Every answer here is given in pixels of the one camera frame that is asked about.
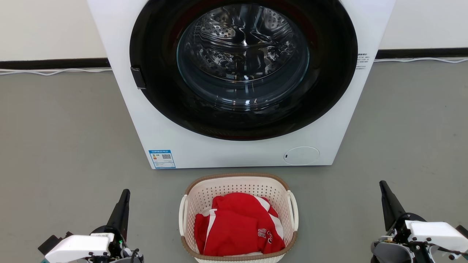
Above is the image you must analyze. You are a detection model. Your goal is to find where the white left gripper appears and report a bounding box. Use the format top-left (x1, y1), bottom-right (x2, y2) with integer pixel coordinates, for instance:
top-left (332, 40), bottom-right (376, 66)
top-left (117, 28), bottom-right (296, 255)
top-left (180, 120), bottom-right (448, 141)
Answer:
top-left (38, 189), bottom-right (131, 263)

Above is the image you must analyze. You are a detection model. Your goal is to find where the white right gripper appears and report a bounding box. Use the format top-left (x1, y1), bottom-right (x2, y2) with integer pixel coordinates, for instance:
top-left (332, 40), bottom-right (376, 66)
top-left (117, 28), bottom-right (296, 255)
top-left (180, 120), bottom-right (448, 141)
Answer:
top-left (379, 180), bottom-right (468, 263)

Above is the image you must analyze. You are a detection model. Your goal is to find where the white laundry basket brown rim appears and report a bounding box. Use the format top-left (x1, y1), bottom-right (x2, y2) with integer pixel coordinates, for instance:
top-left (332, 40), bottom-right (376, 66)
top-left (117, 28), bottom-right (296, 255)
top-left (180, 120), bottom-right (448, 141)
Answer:
top-left (178, 173), bottom-right (299, 263)

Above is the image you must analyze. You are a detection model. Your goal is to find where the blue energy label sticker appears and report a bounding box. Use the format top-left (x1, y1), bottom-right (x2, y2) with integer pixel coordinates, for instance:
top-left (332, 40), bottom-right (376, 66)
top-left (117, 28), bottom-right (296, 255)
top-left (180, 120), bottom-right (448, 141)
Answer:
top-left (148, 149), bottom-right (176, 169)

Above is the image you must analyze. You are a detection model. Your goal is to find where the round white filter cover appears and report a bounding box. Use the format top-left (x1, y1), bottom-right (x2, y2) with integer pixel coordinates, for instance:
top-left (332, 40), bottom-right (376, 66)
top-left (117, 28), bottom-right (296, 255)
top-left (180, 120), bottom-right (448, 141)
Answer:
top-left (284, 146), bottom-right (320, 165)

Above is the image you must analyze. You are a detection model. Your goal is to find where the red and white jersey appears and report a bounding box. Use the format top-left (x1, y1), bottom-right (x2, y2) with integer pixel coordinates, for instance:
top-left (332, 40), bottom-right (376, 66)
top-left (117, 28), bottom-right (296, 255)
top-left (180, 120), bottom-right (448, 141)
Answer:
top-left (194, 193), bottom-right (286, 256)

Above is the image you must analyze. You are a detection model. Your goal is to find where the white front-load washing machine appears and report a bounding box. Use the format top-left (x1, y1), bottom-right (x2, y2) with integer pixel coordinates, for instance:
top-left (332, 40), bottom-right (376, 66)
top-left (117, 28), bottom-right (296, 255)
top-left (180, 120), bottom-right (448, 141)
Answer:
top-left (87, 0), bottom-right (396, 169)

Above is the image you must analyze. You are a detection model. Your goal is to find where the black round washer door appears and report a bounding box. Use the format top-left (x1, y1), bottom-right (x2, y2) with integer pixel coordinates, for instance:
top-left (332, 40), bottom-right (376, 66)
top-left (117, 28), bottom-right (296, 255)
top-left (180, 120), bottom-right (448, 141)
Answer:
top-left (129, 0), bottom-right (358, 141)

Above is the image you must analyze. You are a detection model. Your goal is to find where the small printed text sticker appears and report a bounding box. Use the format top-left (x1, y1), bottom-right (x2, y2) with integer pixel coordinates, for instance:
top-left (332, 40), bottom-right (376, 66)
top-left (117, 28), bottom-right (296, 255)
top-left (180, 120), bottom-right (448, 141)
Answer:
top-left (356, 52), bottom-right (370, 70)

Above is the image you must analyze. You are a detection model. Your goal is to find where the steel washer drum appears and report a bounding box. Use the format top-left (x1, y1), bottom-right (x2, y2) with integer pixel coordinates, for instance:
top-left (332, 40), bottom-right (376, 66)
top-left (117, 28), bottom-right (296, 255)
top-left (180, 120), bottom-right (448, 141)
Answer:
top-left (177, 4), bottom-right (310, 110)

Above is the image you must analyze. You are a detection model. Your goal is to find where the white floor cable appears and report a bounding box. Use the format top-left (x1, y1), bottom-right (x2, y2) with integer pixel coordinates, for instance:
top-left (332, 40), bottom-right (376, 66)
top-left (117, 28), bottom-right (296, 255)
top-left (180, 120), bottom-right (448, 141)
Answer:
top-left (374, 57), bottom-right (468, 64)
top-left (0, 68), bottom-right (112, 76)

